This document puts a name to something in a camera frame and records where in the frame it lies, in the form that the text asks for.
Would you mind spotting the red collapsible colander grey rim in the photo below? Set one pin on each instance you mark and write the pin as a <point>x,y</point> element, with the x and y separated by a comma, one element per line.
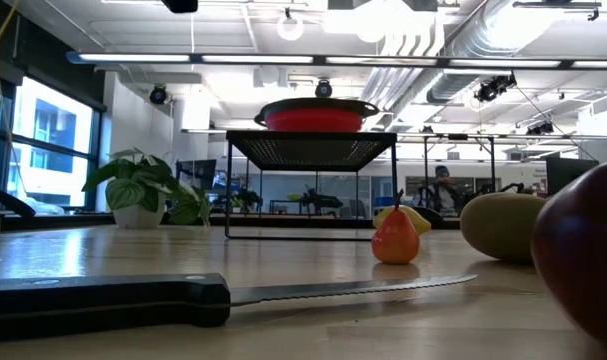
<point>313,120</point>

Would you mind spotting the small orange pear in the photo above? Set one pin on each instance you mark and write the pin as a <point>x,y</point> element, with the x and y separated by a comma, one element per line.
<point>395,242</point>

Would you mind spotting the yellow lemon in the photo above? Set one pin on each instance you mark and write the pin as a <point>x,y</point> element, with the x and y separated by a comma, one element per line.
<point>424,223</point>

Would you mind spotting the green kiwi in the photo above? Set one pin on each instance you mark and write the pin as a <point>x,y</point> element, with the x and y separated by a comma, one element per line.
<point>500,225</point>

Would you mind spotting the black monitor on arm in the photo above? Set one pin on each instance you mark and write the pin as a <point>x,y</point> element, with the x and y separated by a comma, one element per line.
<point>198,172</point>

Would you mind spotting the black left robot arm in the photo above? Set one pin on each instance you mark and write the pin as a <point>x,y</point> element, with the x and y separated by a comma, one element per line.
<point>8,200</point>

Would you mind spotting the black round ceiling fixture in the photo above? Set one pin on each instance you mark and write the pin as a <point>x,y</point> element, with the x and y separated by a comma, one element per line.
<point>158,94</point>
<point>323,89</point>

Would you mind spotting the long overhead light bar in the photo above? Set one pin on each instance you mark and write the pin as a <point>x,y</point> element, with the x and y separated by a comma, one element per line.
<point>258,59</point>

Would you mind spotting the green potted plant white pot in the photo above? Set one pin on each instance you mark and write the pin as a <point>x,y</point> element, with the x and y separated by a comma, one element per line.
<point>133,190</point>

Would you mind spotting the black perforated metal shelf rack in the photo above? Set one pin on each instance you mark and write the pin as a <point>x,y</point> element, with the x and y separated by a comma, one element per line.
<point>310,150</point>

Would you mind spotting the person with cap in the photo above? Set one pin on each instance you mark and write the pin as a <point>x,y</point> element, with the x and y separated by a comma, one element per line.
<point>440,197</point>

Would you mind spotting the black ceiling track lights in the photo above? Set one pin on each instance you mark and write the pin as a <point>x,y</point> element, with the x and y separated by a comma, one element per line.
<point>493,89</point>

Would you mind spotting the large black monitor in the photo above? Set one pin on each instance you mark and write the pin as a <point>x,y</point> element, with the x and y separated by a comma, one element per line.
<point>570,175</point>

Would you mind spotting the silver ceiling duct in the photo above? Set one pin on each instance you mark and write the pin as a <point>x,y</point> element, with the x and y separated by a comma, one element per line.
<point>483,35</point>

